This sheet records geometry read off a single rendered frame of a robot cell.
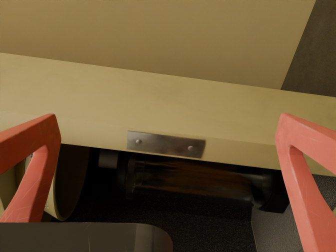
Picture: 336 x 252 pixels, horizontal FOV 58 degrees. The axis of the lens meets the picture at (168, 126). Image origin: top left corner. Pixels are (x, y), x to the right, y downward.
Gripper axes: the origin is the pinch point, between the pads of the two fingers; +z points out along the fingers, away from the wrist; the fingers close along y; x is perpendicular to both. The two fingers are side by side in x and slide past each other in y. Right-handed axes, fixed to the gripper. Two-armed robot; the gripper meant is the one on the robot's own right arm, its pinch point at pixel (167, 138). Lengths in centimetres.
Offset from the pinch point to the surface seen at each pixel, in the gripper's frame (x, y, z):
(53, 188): 18.3, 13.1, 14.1
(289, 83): 23, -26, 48
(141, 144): 10.1, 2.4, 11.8
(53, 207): 21.3, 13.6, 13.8
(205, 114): 9.0, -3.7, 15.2
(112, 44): 17, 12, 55
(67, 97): 7.3, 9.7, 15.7
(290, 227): 26.8, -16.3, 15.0
